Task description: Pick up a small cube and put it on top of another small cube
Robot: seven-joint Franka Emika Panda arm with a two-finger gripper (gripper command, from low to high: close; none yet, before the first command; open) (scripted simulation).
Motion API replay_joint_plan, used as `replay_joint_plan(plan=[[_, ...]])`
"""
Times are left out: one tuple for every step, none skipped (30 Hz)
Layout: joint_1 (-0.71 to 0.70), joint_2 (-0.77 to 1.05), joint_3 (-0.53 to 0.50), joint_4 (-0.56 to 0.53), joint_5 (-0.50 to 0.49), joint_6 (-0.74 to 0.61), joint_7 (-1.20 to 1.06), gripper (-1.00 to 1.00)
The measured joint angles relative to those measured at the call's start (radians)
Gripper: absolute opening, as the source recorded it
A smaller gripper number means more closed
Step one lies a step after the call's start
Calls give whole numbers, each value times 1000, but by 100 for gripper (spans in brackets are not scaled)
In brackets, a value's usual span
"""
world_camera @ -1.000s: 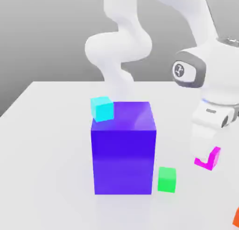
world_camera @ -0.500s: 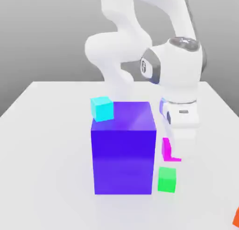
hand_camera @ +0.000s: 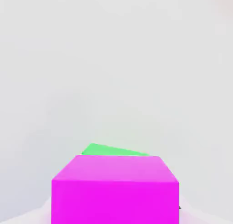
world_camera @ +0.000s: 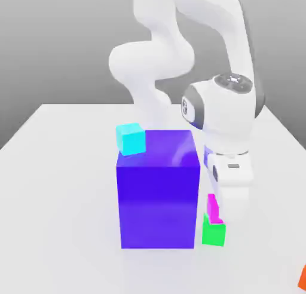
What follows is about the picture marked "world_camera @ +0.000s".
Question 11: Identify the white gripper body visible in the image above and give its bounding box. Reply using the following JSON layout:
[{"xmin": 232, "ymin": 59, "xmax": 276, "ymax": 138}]
[{"xmin": 207, "ymin": 154, "xmax": 253, "ymax": 189}]

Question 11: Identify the small magenta cube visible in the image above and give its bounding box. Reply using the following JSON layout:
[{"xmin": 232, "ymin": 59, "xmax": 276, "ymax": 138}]
[{"xmin": 207, "ymin": 192, "xmax": 225, "ymax": 225}]

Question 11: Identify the small green cube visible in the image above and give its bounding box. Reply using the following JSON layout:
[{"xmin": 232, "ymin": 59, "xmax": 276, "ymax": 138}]
[{"xmin": 201, "ymin": 212, "xmax": 227, "ymax": 247}]

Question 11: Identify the small cyan cube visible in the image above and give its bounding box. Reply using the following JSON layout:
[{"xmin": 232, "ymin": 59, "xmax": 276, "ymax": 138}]
[{"xmin": 115, "ymin": 122, "xmax": 147, "ymax": 157}]

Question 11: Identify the small orange cube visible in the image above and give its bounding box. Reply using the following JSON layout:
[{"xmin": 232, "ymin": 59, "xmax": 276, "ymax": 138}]
[{"xmin": 297, "ymin": 264, "xmax": 306, "ymax": 292}]

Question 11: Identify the large purple box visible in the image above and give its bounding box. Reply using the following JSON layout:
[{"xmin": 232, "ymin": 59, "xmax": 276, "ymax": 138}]
[{"xmin": 116, "ymin": 129, "xmax": 201, "ymax": 250}]

